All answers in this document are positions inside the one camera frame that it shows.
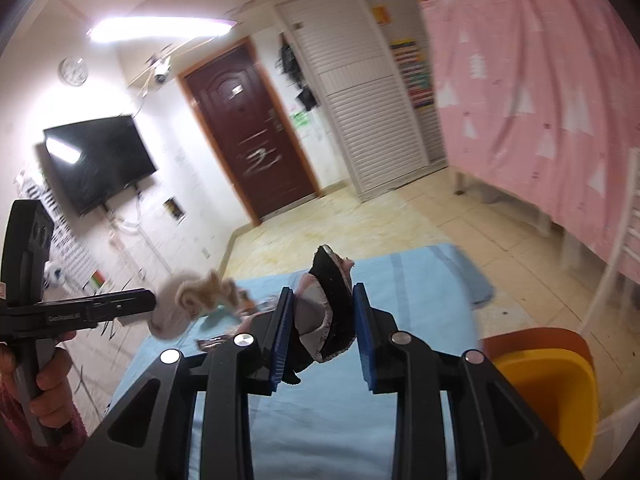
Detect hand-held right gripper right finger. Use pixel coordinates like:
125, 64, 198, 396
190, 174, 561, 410
352, 284, 583, 480

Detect pink tree-print curtain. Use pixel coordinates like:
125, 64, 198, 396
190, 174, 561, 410
419, 0, 640, 281

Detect white security camera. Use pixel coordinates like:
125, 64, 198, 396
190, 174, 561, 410
150, 57, 173, 85

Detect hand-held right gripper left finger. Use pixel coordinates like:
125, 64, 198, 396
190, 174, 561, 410
65, 287, 296, 480

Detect beige knit sock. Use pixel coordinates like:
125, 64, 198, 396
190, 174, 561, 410
149, 269, 241, 340

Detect black and white cloth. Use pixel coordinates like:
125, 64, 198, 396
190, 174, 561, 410
285, 245, 358, 386

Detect ceiling tube light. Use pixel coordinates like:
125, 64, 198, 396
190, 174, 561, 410
87, 14, 237, 43

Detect white chair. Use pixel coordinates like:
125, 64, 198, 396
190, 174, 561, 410
575, 147, 640, 341

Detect large black hanging bag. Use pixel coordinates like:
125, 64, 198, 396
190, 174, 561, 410
277, 42, 301, 81

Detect dark brown door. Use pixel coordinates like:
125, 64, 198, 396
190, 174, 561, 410
177, 37, 321, 226

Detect white louvered wardrobe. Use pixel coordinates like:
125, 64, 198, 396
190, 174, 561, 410
272, 0, 451, 203

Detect eye chart poster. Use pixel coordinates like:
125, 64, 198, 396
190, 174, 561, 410
15, 170, 101, 291

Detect round wall clock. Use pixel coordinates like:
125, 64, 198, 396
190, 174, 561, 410
59, 56, 90, 86

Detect black wall television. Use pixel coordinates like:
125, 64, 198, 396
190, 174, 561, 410
42, 115, 158, 217

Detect colourful grid poster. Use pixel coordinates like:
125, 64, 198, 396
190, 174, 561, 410
389, 37, 435, 111

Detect black glossy packet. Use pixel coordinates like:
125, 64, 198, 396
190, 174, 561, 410
195, 335, 236, 353

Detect orange plastic bin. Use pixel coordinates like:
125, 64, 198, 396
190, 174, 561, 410
480, 327, 596, 376

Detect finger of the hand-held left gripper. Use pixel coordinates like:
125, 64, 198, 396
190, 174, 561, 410
75, 288, 157, 311
75, 307, 153, 330

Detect yellow plastic bin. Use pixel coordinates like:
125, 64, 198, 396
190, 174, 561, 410
492, 350, 600, 471

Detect light blue striped sheet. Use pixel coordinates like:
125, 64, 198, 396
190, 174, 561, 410
107, 242, 496, 480

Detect person's left hand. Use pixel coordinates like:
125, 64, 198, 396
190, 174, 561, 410
29, 329, 79, 432

